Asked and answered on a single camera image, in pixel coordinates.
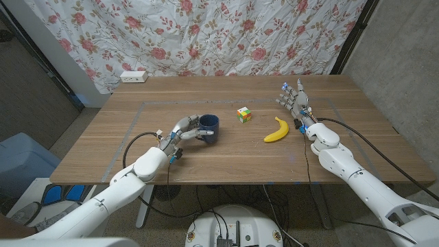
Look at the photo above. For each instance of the white floor board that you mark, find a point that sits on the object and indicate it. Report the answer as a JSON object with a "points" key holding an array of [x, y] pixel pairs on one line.
{"points": [[31, 190]]}

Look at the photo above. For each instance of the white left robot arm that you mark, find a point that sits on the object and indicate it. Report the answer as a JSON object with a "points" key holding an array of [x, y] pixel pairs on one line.
{"points": [[103, 202]]}

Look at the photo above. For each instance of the white table leg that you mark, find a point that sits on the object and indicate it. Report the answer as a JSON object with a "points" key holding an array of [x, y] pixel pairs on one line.
{"points": [[144, 212]]}

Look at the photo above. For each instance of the black floor fan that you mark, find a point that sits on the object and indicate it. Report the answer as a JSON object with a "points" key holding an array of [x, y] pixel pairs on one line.
{"points": [[167, 192]]}

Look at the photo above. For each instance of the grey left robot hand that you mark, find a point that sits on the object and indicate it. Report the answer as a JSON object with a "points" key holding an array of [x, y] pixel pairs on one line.
{"points": [[181, 132]]}

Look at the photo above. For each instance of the black backdrop stand pole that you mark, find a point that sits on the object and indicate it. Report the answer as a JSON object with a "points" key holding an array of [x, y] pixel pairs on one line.
{"points": [[353, 34], [70, 93]]}

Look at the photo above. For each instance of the grey table leg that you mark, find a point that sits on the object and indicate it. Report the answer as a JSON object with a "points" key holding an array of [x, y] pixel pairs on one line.
{"points": [[322, 209]]}

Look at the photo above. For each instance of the yellow toy banana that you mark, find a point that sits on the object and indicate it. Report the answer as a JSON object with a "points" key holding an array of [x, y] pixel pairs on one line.
{"points": [[279, 133]]}

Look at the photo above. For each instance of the white power strip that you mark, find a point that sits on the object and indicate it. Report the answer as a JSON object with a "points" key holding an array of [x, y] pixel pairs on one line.
{"points": [[133, 76]]}

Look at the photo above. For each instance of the person's brown leg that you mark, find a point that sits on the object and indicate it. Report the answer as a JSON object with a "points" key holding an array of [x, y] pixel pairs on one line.
{"points": [[13, 228]]}

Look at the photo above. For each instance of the blue black foot pedal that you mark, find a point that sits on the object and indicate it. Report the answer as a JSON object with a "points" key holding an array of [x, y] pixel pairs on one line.
{"points": [[51, 195]]}

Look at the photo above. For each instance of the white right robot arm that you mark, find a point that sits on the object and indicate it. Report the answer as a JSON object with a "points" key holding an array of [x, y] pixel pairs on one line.
{"points": [[370, 192]]}

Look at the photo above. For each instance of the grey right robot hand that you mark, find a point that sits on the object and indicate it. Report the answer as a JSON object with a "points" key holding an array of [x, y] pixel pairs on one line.
{"points": [[299, 101]]}

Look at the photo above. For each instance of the grey sneaker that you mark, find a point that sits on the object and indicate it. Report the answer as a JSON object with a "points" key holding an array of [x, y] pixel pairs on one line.
{"points": [[25, 212], [51, 217]]}

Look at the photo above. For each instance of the floral backdrop cloth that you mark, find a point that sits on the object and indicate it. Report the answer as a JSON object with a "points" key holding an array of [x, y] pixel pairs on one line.
{"points": [[205, 34]]}

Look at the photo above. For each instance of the dark blue mug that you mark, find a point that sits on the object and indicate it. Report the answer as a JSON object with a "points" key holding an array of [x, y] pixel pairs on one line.
{"points": [[211, 132]]}

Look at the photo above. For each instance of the white robot torso base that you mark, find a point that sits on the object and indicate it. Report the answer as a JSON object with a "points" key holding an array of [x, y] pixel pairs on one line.
{"points": [[205, 226]]}

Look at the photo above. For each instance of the white robot chest edge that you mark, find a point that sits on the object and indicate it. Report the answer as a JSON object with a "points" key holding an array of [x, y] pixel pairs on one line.
{"points": [[68, 243]]}

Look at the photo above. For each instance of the Rubik's cube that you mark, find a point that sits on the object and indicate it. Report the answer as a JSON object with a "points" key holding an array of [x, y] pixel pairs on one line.
{"points": [[243, 115]]}

